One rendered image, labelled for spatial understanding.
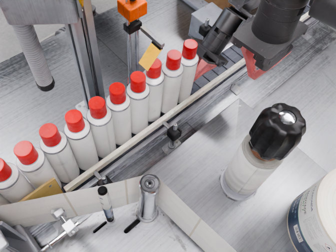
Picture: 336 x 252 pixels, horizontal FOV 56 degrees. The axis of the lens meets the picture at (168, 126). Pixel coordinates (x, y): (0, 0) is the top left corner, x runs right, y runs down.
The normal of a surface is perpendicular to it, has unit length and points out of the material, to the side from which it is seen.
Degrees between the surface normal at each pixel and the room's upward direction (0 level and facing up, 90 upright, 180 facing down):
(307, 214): 90
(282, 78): 0
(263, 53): 2
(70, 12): 90
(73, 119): 2
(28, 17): 90
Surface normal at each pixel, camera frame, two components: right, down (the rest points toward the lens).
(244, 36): 0.05, -0.54
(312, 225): -0.98, 0.11
